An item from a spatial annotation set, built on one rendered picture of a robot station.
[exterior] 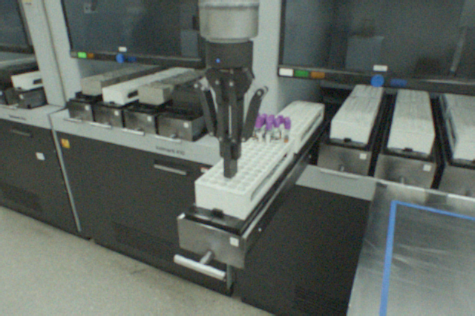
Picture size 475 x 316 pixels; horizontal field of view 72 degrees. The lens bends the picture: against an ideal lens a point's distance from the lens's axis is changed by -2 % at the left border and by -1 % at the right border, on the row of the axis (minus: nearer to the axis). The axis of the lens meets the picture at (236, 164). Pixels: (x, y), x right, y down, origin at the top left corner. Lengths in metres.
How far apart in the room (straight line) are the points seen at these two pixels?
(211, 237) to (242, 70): 0.29
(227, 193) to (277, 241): 0.60
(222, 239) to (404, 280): 0.28
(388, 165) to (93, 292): 1.32
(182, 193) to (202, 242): 0.64
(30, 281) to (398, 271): 1.63
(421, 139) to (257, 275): 0.73
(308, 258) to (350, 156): 0.39
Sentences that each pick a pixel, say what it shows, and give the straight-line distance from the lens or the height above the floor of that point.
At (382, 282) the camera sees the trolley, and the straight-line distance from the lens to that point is 0.51.
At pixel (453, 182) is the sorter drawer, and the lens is 0.96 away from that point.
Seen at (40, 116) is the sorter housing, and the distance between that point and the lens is 1.67.
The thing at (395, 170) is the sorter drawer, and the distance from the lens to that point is 0.94.
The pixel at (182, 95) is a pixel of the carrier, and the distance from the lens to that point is 1.18.
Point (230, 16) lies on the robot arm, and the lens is 0.50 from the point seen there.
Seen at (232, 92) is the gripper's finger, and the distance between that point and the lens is 0.54.
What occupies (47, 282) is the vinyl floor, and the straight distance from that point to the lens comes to 1.83.
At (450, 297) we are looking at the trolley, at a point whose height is 0.82.
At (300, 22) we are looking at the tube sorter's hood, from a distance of 0.97.
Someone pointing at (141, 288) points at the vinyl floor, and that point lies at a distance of 1.64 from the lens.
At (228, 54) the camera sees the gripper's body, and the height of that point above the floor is 1.09.
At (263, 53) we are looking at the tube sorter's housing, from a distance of 1.03.
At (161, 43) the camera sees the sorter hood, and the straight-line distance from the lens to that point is 1.19.
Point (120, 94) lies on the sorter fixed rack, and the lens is 1.31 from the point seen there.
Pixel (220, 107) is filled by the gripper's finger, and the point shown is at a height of 1.00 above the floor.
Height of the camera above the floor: 1.16
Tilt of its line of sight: 26 degrees down
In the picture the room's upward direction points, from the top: straight up
